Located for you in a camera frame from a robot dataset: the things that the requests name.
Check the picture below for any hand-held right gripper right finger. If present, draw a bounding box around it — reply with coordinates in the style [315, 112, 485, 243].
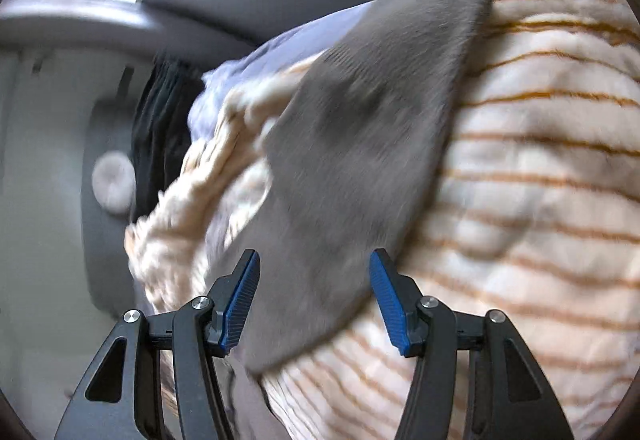
[369, 248, 576, 440]

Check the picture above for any grey knit garment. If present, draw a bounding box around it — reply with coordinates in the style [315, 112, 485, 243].
[220, 0, 496, 440]

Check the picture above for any black cloth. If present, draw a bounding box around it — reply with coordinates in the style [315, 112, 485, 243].
[130, 54, 202, 223]

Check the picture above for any cream striped fleece blanket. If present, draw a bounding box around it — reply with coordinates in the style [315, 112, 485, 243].
[124, 0, 640, 440]

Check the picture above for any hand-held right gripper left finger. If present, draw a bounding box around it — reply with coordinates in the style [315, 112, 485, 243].
[54, 248, 262, 440]

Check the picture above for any white round fluffy thing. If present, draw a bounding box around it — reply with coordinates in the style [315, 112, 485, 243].
[91, 150, 137, 211]

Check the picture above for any lavender cloth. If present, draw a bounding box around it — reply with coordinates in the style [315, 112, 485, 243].
[189, 0, 481, 143]

